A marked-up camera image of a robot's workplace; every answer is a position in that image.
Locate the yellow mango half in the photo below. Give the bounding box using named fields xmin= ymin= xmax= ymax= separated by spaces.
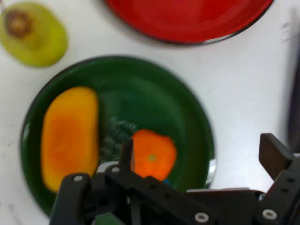
xmin=41 ymin=86 xmax=99 ymax=193

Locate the red plate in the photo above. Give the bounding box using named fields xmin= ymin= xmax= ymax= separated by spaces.
xmin=104 ymin=0 xmax=274 ymax=45

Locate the dark green plate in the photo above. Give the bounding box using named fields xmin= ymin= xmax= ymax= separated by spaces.
xmin=20 ymin=55 xmax=215 ymax=217

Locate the orange toy fruit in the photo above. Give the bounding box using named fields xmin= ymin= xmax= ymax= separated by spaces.
xmin=130 ymin=129 xmax=178 ymax=181

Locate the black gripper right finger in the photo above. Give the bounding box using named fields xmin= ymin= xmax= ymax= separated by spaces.
xmin=254 ymin=133 xmax=300 ymax=225

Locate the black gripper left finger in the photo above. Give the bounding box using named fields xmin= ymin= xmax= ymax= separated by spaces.
xmin=49 ymin=137 xmax=218 ymax=225

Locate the green apple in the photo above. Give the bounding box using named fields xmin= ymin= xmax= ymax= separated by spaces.
xmin=0 ymin=2 xmax=68 ymax=68

